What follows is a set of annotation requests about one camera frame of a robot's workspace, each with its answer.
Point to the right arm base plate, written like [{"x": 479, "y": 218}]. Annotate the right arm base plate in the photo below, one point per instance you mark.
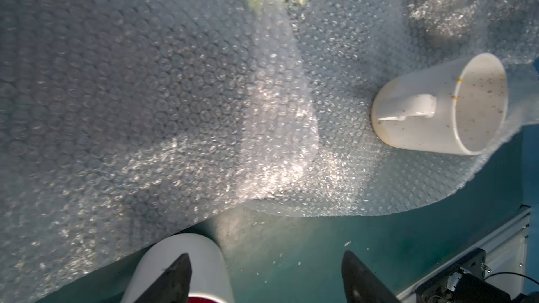
[{"x": 467, "y": 280}]

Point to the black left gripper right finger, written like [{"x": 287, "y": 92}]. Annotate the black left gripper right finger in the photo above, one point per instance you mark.
[{"x": 361, "y": 284}]

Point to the white speckled mug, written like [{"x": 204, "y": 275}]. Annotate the white speckled mug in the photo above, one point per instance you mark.
[{"x": 453, "y": 108}]

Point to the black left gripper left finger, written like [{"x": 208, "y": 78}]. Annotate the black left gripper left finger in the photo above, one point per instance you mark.
[{"x": 172, "y": 286}]

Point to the white mug red interior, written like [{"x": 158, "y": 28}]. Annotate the white mug red interior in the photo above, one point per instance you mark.
[{"x": 210, "y": 279}]

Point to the aluminium front rail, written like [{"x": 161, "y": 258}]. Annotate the aluminium front rail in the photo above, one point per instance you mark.
[{"x": 493, "y": 269}]

